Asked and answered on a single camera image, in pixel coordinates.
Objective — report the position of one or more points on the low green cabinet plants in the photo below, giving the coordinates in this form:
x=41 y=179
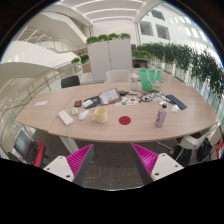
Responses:
x=103 y=37

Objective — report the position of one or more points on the white computer mouse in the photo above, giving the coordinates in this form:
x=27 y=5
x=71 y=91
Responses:
x=83 y=115

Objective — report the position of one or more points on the small red black case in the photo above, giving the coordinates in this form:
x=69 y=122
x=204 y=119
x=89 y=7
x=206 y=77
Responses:
x=77 y=103

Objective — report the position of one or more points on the cream yellow mug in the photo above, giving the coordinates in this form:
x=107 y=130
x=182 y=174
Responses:
x=100 y=115

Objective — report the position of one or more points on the tall green plant hedge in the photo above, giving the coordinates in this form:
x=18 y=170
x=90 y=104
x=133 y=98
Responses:
x=186 y=60

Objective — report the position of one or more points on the green tote bag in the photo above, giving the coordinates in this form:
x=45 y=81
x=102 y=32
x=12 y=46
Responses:
x=148 y=80

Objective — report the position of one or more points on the lilac drink bottle black cap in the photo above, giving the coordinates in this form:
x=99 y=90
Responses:
x=161 y=116

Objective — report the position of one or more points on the white card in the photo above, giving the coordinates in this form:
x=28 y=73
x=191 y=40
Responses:
x=87 y=103

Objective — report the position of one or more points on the white power strip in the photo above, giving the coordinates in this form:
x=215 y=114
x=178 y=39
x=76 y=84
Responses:
x=65 y=117

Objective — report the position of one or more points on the colourful sticker sheet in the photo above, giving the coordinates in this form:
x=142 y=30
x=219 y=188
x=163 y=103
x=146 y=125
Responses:
x=128 y=101

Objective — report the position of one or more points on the clear plastic packet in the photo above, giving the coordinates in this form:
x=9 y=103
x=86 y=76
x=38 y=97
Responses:
x=175 y=108

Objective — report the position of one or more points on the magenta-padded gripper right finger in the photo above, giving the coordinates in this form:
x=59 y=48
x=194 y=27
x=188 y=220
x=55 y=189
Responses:
x=165 y=165

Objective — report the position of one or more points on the clear plastic bottle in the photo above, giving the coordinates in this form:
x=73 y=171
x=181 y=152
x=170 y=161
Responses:
x=134 y=82

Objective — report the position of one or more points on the white swivel chair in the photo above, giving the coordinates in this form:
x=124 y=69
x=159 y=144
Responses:
x=196 y=140

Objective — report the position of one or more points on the red bag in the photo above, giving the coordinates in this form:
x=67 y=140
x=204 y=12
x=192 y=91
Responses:
x=38 y=150

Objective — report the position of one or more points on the flat round red coaster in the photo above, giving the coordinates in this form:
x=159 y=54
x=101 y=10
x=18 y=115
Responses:
x=124 y=120

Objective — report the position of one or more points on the open black laptop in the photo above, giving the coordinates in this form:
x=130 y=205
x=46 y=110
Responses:
x=22 y=142

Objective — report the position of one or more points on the black backpack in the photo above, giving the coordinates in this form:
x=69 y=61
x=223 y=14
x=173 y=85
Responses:
x=204 y=150

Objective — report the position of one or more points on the black chair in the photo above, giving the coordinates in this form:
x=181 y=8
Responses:
x=70 y=81

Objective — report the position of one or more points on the white cabinet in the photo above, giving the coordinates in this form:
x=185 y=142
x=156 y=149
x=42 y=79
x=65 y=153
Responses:
x=109 y=60

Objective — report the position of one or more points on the printed booklet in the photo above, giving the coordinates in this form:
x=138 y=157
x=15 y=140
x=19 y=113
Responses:
x=109 y=96

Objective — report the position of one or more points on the white paper sheet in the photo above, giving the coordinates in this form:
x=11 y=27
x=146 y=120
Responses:
x=40 y=103

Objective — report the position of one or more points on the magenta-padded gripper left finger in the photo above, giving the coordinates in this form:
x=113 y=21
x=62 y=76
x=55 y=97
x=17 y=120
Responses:
x=58 y=166

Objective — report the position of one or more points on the dark blue keyboard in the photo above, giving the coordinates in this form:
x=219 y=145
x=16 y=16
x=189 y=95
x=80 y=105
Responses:
x=176 y=101

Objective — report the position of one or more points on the brown planter with plants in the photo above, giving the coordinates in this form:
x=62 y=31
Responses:
x=85 y=65

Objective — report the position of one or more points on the small white oval device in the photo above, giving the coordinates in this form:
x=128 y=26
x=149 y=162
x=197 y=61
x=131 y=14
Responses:
x=75 y=111

